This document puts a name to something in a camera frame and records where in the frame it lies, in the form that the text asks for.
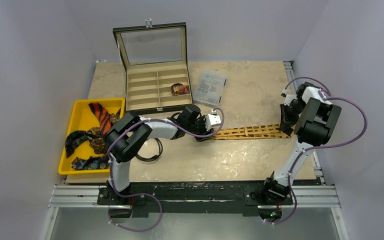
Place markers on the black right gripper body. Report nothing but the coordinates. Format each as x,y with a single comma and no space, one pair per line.
286,114

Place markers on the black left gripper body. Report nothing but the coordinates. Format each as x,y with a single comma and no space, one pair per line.
198,128

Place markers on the cream insect print tie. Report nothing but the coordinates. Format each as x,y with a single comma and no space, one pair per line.
270,131

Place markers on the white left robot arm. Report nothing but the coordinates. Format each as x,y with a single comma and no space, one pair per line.
125,139

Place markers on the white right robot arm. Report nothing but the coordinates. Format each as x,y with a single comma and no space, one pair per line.
310,119

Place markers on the rolled colourful tie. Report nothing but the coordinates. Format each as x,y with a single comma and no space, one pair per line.
178,89

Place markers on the clear plastic organiser box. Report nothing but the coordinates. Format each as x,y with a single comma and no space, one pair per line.
210,87

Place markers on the black compartment tie box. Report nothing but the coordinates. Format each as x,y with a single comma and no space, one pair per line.
154,57

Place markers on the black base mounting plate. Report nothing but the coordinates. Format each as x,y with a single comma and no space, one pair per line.
248,198

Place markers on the orange navy striped tie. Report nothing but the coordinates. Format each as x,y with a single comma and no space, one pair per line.
102,115

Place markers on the grey floral tie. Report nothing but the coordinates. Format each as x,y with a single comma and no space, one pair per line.
112,117

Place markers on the dark patterned tie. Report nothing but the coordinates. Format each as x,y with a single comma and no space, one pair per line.
74,140

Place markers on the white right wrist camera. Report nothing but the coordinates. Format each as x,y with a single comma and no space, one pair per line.
288,98

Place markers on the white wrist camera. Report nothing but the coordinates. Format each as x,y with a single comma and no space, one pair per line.
212,120
288,98

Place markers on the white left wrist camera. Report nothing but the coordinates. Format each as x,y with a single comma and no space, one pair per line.
212,120

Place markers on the aluminium frame rail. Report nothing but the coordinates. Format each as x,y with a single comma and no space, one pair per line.
82,192

